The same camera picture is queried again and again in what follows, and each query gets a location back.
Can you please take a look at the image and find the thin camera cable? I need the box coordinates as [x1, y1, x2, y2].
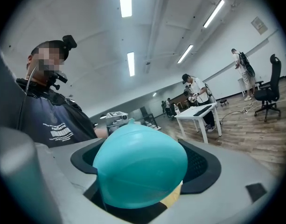
[18, 65, 38, 130]

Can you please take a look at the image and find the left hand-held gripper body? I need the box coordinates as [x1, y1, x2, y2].
[106, 111, 130, 134]

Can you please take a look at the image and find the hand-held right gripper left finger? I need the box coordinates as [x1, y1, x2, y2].
[35, 138, 125, 224]

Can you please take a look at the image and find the black office chair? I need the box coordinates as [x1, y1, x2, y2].
[254, 54, 282, 123]

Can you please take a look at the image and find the teal and pink toy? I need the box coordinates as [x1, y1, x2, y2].
[92, 122, 189, 210]

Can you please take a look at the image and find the black chest-mounted camera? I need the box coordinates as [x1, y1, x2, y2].
[46, 71, 68, 91]

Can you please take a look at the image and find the black neck harness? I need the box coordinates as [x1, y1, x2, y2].
[16, 77, 75, 106]

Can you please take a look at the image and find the grey wall panel box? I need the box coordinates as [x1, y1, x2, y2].
[251, 16, 268, 35]

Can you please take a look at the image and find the black backpack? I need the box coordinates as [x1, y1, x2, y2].
[238, 52, 255, 78]

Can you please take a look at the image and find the long ceiling light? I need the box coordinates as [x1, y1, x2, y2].
[118, 0, 133, 18]
[203, 0, 225, 28]
[127, 52, 135, 77]
[177, 44, 194, 64]

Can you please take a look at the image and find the yellow round table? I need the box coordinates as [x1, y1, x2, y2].
[160, 181, 183, 210]

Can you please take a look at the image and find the person's head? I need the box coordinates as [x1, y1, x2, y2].
[27, 40, 71, 79]

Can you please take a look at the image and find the white square table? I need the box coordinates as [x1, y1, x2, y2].
[174, 102, 223, 144]

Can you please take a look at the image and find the black head camera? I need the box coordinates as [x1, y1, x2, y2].
[62, 35, 77, 49]

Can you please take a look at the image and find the black keyboard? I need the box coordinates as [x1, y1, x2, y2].
[193, 105, 211, 116]

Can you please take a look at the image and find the person's left forearm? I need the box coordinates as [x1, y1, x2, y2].
[95, 128, 108, 139]

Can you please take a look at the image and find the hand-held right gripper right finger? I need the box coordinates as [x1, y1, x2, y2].
[147, 139, 278, 224]

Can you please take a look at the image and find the person's dark printed t-shirt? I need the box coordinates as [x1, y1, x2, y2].
[15, 78, 98, 149]

